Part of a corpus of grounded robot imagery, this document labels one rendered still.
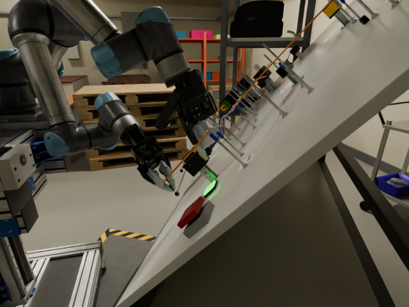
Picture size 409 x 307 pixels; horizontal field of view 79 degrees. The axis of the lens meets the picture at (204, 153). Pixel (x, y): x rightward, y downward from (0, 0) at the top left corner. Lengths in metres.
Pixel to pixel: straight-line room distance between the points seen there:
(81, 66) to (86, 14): 9.02
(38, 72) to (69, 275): 1.20
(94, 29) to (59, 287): 1.35
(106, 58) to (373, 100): 0.50
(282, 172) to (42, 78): 0.72
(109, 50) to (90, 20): 0.15
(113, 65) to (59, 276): 1.38
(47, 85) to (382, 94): 0.79
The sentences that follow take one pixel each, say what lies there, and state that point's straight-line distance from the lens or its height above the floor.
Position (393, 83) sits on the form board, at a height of 1.35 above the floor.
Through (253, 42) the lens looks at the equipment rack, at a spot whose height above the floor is 1.43.
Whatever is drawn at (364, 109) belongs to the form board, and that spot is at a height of 1.32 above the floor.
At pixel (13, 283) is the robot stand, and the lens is 1.46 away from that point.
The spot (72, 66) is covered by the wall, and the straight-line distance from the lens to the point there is 9.82.
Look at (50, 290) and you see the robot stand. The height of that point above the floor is 0.21.
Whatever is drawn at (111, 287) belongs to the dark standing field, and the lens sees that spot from 1.89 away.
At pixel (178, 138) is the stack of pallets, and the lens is 3.38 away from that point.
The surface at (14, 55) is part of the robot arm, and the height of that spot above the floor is 1.37.
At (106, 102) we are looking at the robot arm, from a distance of 0.80.
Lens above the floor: 1.38
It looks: 22 degrees down
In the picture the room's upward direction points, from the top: straight up
